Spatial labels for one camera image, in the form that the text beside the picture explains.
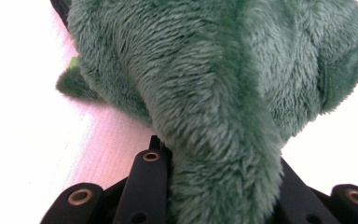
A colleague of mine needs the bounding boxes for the green plush garment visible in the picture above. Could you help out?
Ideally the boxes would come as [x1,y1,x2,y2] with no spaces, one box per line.
[55,0,358,224]

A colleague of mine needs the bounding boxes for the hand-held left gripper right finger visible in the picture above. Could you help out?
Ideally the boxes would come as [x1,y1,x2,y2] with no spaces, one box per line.
[275,158,340,224]

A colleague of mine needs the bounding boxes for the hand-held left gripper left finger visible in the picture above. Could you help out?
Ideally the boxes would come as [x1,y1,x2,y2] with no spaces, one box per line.
[111,134,172,224]

